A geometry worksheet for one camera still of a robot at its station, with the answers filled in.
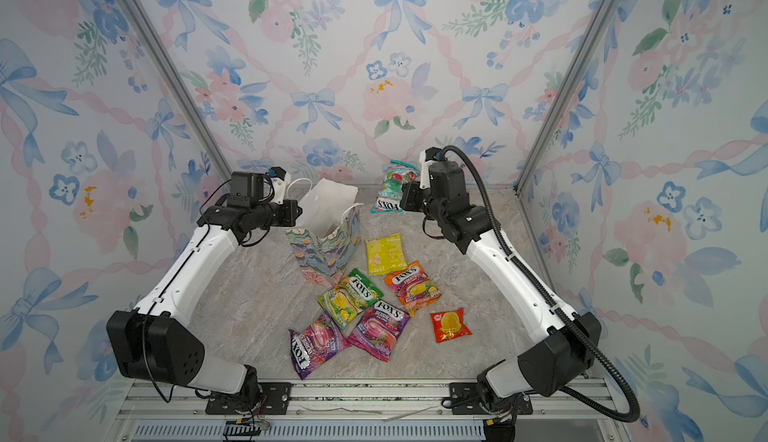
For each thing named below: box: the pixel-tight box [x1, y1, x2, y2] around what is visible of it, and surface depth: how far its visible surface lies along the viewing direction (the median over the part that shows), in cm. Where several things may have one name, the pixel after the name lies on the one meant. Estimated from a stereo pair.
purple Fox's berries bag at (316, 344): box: [289, 312, 351, 380], surface depth 81 cm
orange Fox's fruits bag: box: [384, 261, 442, 316], surface depth 92 cm
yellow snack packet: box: [365, 232, 408, 276], surface depth 100 cm
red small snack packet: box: [430, 308, 473, 343], surface depth 87 cm
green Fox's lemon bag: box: [318, 268, 384, 330], surface depth 90 cm
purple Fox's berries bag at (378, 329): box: [347, 300, 410, 362], surface depth 85 cm
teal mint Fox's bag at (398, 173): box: [370, 160, 420, 215], surface depth 77 cm
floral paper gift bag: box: [285, 178, 363, 287], surface depth 87 cm
